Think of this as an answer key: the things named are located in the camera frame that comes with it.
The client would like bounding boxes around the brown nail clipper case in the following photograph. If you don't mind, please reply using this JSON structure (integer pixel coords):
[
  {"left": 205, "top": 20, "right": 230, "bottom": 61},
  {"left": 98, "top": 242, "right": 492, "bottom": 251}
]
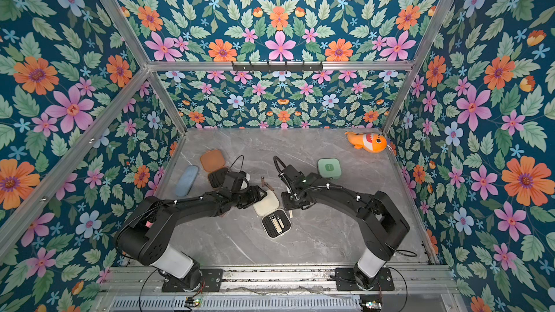
[{"left": 199, "top": 150, "right": 228, "bottom": 189}]

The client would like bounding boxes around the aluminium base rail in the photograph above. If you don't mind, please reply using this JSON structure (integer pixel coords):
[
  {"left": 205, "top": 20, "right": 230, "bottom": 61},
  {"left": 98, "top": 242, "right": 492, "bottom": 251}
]
[{"left": 108, "top": 263, "right": 458, "bottom": 296}]

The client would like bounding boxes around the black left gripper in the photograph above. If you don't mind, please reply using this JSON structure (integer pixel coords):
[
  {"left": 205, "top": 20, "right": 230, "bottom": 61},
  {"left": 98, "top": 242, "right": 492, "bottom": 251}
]
[{"left": 230, "top": 185, "right": 270, "bottom": 209}]

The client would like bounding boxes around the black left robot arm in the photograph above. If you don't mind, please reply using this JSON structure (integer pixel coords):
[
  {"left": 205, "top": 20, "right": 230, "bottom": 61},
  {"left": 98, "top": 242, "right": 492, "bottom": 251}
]
[{"left": 115, "top": 171, "right": 267, "bottom": 285}]

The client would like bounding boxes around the blue oval case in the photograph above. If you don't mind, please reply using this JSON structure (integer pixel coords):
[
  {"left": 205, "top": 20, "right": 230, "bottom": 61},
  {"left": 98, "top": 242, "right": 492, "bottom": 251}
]
[{"left": 175, "top": 166, "right": 199, "bottom": 198}]

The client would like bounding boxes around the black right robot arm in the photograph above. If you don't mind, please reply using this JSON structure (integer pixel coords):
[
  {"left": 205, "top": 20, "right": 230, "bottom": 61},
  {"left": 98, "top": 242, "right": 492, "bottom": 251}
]
[{"left": 276, "top": 160, "right": 410, "bottom": 290}]

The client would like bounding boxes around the cream large nail clipper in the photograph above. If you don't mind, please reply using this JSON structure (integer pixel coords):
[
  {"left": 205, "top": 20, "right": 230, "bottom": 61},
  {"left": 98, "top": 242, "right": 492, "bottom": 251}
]
[{"left": 270, "top": 215, "right": 283, "bottom": 233}]

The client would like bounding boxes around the orange clownfish plush toy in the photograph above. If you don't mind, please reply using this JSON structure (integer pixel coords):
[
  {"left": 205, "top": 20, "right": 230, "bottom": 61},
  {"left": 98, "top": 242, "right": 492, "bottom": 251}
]
[{"left": 345, "top": 131, "right": 388, "bottom": 153}]

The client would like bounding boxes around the cream nail clipper case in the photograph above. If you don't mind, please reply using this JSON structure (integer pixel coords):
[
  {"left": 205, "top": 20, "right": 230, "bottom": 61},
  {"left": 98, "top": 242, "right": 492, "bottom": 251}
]
[{"left": 252, "top": 190, "right": 292, "bottom": 239}]

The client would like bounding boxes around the green nail clipper case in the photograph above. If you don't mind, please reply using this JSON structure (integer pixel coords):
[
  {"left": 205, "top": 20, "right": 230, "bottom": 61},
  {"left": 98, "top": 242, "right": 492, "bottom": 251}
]
[{"left": 317, "top": 158, "right": 342, "bottom": 180}]

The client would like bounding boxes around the black hook rail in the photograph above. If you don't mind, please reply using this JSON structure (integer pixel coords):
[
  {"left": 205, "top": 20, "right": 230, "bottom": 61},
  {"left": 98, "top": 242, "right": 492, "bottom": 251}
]
[{"left": 231, "top": 62, "right": 324, "bottom": 72}]

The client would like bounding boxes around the small brown nail tool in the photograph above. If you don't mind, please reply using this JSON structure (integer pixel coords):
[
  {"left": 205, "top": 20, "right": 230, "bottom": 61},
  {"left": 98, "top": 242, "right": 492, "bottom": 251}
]
[{"left": 265, "top": 183, "right": 275, "bottom": 192}]

